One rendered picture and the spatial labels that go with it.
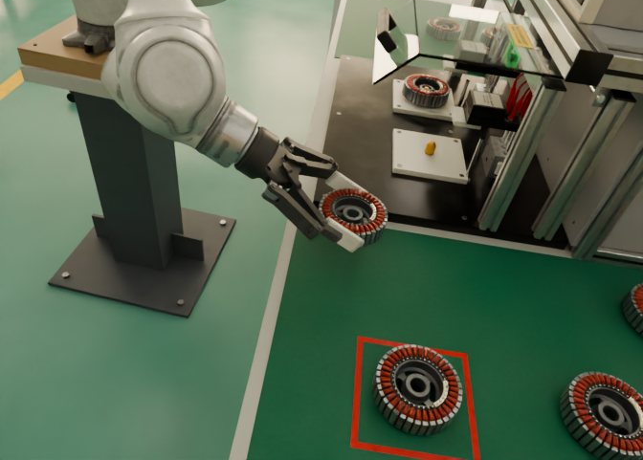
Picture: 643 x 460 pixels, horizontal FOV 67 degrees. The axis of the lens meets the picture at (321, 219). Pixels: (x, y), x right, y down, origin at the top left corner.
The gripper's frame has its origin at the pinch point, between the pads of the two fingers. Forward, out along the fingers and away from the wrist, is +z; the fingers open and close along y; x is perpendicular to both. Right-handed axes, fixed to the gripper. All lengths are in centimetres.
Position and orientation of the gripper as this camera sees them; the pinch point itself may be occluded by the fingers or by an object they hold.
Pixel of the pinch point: (351, 214)
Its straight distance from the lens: 79.6
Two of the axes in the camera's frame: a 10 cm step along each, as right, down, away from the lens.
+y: -1.2, 6.6, -7.4
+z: 8.0, 5.1, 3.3
